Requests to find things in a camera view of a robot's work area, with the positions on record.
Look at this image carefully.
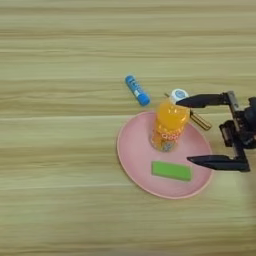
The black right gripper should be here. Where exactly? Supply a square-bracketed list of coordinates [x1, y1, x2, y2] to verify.
[175, 90, 256, 173]

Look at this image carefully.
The orange juice bottle white cap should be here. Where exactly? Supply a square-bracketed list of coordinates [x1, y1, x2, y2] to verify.
[149, 88, 191, 153]

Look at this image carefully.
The green rectangular block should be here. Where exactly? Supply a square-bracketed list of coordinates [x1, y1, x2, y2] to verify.
[151, 160, 193, 182]

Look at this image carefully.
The blue glue stick tube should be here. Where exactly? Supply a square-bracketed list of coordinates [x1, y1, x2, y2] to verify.
[124, 74, 151, 107]

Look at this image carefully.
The pink round plate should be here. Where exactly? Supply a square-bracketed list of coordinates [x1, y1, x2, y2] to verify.
[116, 110, 214, 200]

